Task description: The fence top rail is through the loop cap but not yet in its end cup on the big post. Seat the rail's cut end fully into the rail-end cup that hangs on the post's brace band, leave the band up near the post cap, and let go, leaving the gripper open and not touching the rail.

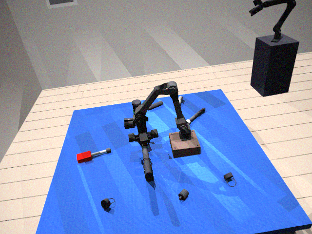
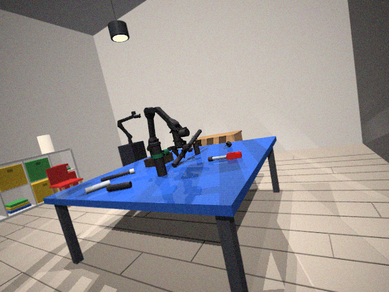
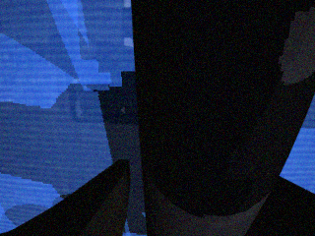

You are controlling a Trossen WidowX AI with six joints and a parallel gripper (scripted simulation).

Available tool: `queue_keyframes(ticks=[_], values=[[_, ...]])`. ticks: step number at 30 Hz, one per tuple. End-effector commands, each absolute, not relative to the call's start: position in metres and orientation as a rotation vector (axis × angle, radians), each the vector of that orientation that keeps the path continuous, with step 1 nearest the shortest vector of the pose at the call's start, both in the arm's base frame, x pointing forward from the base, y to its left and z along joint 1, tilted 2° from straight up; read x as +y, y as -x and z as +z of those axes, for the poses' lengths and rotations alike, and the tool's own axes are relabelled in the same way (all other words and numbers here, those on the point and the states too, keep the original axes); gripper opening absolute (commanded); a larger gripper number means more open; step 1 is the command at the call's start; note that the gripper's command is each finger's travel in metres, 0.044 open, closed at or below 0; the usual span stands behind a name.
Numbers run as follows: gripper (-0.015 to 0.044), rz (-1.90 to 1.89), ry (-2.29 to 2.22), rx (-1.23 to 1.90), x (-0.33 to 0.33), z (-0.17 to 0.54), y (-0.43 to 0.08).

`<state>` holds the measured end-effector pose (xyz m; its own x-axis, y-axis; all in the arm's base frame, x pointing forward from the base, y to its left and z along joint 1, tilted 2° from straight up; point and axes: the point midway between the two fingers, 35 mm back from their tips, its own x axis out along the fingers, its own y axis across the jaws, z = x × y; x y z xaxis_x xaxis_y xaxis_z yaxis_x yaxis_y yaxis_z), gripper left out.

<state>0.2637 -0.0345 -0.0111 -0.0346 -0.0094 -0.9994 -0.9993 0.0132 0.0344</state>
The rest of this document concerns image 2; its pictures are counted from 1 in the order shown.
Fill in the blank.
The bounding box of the white cylinder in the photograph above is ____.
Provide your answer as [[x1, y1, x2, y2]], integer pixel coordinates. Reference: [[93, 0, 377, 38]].
[[85, 180, 111, 194]]

